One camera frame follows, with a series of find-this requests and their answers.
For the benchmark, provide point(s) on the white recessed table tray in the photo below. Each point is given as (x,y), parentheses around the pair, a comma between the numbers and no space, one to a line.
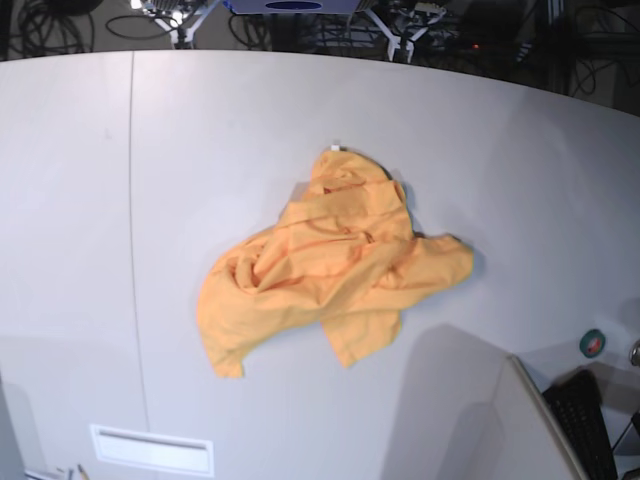
(161,453)

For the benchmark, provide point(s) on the white partition panel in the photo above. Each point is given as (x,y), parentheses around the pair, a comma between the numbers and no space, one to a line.
(535,446)

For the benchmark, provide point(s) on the green tape roll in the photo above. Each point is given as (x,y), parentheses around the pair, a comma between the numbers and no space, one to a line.
(592,343)

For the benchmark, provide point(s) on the orange t-shirt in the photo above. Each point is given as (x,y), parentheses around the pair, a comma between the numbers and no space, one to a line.
(343,255)

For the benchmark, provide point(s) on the metal knob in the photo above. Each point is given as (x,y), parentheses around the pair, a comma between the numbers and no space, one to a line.
(634,354)

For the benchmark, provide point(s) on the black keyboard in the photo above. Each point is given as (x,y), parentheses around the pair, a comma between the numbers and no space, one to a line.
(576,406)

